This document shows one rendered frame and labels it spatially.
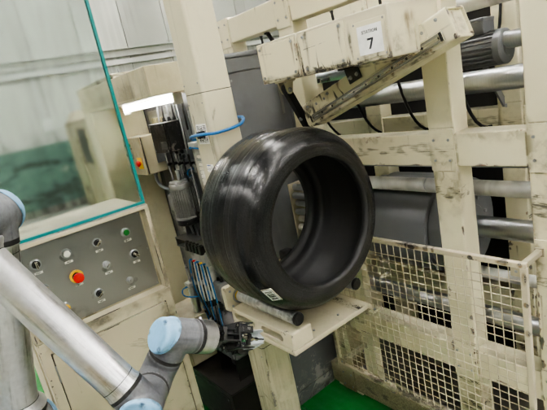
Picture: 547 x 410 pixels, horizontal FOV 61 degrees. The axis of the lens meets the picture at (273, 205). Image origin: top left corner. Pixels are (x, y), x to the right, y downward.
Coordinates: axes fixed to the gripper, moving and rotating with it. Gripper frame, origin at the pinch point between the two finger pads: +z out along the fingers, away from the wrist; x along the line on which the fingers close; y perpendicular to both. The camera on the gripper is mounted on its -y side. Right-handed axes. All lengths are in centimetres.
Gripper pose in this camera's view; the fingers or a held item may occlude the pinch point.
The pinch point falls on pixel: (258, 339)
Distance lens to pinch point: 146.4
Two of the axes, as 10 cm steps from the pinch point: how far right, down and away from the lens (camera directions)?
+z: 7.0, 2.2, 6.8
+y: 7.1, -3.5, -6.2
